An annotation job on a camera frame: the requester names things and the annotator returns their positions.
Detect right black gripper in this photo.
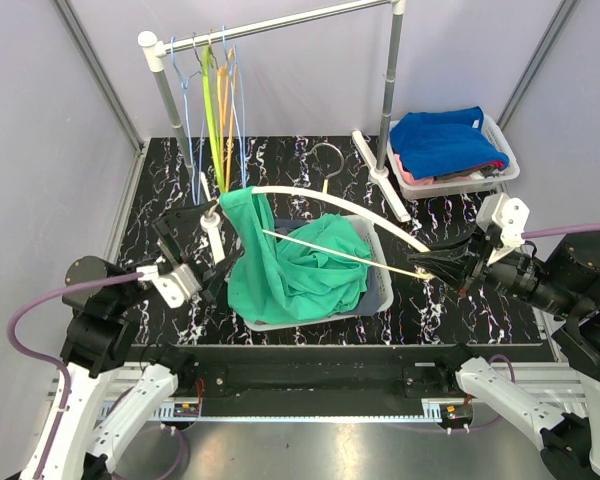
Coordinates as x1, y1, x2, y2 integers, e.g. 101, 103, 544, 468
409, 216, 582, 315

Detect light blue wire hanger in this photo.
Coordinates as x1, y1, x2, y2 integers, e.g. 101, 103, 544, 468
169, 37, 200, 205

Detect cream curved wooden hanger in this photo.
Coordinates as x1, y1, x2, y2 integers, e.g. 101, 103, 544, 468
249, 142, 437, 281

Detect green t-shirt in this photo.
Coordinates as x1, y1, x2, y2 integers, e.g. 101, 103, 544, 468
219, 188, 381, 325

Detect lime green hanger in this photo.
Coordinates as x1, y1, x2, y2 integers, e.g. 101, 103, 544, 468
200, 43, 226, 193

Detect dark navy tank top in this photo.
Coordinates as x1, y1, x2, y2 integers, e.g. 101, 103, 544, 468
275, 214, 382, 323

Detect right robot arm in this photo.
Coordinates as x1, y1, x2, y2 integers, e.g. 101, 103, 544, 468
421, 227, 600, 479

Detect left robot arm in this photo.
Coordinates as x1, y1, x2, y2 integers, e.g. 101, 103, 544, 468
21, 189, 401, 479

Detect small white laundry basket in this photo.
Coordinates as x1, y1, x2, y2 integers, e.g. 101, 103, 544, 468
386, 113, 520, 200

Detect large white perforated basket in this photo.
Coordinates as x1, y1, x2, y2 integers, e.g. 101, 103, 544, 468
244, 215, 394, 332

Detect folded blue clothes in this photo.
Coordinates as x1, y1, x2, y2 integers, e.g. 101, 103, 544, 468
389, 106, 493, 180

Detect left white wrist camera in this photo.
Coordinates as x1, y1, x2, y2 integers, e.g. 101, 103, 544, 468
136, 264, 202, 309

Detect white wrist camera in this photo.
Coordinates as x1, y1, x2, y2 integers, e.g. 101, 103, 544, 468
476, 192, 530, 266
136, 264, 202, 309

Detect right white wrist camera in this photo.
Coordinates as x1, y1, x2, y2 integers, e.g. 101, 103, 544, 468
476, 192, 530, 266

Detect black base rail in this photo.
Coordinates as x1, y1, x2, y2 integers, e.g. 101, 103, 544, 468
87, 343, 561, 419

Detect white clothes rack frame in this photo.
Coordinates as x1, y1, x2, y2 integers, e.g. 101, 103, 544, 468
137, 0, 412, 266

